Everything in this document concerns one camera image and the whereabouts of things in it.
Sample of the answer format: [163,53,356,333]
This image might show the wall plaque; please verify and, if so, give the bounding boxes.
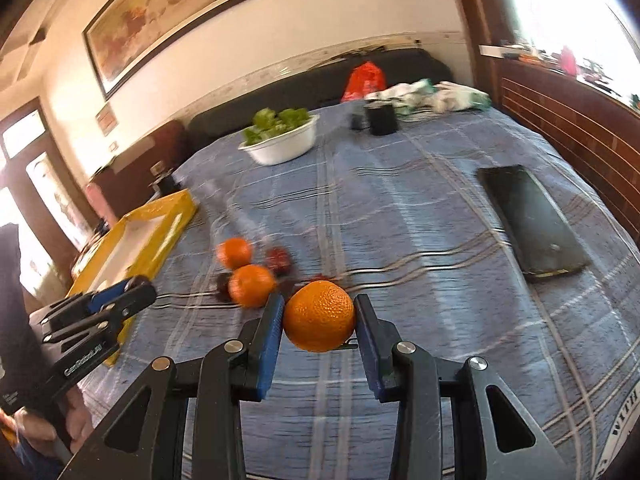
[95,102,118,137]

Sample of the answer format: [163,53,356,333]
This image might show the black sofa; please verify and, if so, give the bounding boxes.
[186,49,453,153]

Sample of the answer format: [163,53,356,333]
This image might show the person's dark top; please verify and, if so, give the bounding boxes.
[0,222,51,396]

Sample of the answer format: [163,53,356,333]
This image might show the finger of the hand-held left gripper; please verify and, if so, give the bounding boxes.
[29,275,151,329]
[41,281,158,359]

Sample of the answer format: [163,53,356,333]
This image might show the wooden glass door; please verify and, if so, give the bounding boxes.
[0,96,98,281]

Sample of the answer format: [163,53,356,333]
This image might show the blue striped cloth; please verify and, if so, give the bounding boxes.
[77,95,640,480]

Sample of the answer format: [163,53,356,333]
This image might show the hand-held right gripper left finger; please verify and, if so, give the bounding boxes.
[57,292,286,480]

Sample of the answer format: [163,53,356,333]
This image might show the large orange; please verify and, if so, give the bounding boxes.
[283,281,357,353]

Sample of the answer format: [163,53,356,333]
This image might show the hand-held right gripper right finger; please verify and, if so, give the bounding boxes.
[352,292,581,480]

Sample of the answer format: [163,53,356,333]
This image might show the framed painting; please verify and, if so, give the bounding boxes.
[81,0,279,101]

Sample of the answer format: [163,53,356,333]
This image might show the yellow-rimmed white tray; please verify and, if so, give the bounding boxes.
[65,189,199,367]

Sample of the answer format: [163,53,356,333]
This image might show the green leafy vegetables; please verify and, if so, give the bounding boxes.
[242,107,312,145]

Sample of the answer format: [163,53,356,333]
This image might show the person's left hand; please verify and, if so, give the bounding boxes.
[15,387,96,461]

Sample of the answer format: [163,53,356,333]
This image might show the black bottle with cork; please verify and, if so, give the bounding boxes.
[151,160,181,196]

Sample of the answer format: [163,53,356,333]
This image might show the bright window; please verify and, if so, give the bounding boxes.
[492,0,640,111]

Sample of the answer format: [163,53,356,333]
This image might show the white bowl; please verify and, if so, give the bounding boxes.
[237,114,321,167]

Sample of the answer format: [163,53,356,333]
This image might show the black cup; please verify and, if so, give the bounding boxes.
[364,100,399,137]

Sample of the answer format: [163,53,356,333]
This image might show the red plastic bag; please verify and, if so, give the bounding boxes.
[341,61,387,103]

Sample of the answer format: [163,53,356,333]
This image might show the black smartphone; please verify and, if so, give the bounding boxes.
[475,164,592,282]

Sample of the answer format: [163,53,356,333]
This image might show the brown armchair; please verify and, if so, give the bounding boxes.
[85,120,188,221]

